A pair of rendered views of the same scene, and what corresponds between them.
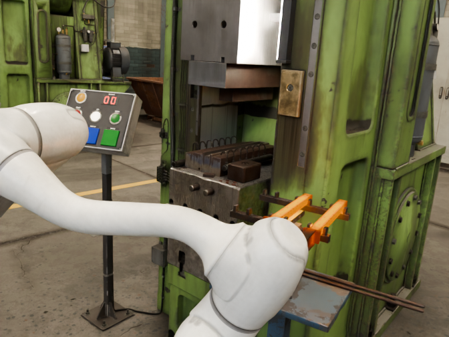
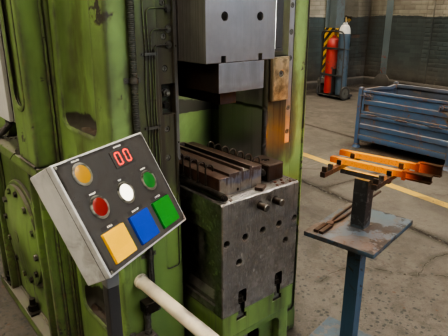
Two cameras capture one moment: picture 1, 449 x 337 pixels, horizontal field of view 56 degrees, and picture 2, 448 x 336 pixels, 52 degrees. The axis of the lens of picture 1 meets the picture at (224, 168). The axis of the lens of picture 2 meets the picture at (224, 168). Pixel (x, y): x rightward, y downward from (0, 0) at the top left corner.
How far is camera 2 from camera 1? 2.19 m
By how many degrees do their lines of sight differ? 75
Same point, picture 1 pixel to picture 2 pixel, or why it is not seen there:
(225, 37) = (262, 31)
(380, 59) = not seen: hidden behind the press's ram
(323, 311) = (394, 218)
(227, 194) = (289, 192)
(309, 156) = (290, 131)
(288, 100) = (281, 85)
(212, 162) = (253, 173)
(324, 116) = (299, 92)
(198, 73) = (231, 78)
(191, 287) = (253, 317)
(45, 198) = not seen: outside the picture
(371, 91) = not seen: hidden behind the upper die
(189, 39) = (218, 37)
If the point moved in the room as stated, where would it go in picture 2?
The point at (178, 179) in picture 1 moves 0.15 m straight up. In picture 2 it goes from (236, 211) to (236, 170)
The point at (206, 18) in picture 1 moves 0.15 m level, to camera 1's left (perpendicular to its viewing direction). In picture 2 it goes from (240, 9) to (231, 8)
